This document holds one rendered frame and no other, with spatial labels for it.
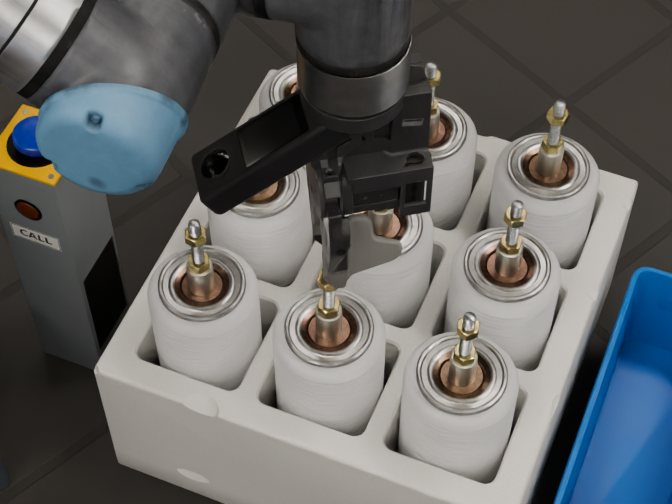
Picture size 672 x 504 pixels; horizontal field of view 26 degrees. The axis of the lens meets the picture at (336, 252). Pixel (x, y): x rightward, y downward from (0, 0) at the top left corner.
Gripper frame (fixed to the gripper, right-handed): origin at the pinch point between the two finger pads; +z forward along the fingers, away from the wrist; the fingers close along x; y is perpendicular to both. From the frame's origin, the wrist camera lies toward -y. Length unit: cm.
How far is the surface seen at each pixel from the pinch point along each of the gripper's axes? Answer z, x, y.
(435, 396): 10.6, -8.0, 7.5
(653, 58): 36, 46, 49
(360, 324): 10.5, 0.0, 3.0
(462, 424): 11.1, -10.6, 9.2
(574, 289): 17.9, 4.4, 24.0
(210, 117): 36, 47, -4
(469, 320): 1.9, -6.7, 10.1
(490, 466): 19.8, -10.6, 12.3
